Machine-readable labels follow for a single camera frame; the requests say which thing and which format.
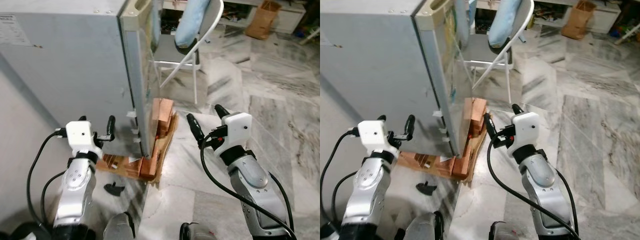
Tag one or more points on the silver robot leg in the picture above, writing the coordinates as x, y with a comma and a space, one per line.
422, 227
200, 232
119, 227
510, 231

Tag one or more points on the red brick pile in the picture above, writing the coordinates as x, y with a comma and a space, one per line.
475, 117
162, 117

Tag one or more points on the grey fridge door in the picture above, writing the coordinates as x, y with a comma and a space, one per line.
440, 75
137, 75

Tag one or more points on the white fridge label sticker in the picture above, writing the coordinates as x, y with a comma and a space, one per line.
324, 40
12, 31

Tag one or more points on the grey fridge cabinet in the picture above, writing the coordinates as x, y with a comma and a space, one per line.
380, 65
70, 65

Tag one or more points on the white folding chair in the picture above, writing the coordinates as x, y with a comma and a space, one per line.
172, 55
480, 55

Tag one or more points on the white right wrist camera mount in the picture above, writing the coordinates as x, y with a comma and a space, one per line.
526, 127
237, 127

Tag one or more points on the small black floor object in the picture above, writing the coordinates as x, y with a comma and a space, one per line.
426, 188
114, 189

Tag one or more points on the light blue cushion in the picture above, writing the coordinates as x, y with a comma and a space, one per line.
505, 22
192, 22

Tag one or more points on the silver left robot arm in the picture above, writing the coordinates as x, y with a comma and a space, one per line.
367, 190
75, 187

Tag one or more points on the silver robot left leg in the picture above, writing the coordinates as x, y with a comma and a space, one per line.
422, 227
119, 227

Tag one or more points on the silver robot right leg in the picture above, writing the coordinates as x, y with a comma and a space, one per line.
510, 231
200, 232

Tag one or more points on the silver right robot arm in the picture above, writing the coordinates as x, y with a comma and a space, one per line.
545, 182
257, 185

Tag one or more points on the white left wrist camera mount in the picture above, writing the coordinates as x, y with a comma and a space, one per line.
372, 134
80, 134

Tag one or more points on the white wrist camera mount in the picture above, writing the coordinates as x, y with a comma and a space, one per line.
526, 127
80, 134
372, 134
237, 127

